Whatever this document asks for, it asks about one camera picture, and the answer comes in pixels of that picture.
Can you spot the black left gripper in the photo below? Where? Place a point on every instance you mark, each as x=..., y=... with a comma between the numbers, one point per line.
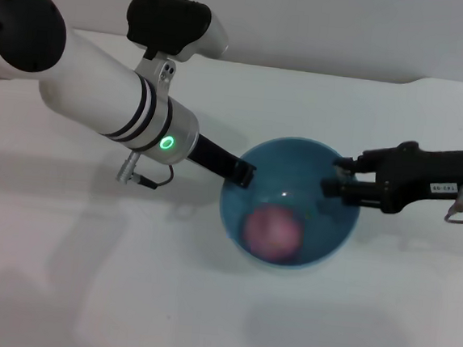
x=212, y=157

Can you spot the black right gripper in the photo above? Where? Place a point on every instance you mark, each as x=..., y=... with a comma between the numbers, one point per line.
x=425, y=180

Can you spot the blue bowl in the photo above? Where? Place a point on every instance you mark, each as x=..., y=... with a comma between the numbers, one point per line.
x=323, y=238

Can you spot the pink peach with green leaf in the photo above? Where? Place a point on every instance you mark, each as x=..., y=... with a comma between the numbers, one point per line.
x=272, y=236

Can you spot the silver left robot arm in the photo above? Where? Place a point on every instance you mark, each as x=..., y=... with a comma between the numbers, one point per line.
x=82, y=75

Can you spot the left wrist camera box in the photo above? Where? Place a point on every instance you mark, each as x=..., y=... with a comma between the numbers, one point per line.
x=167, y=22

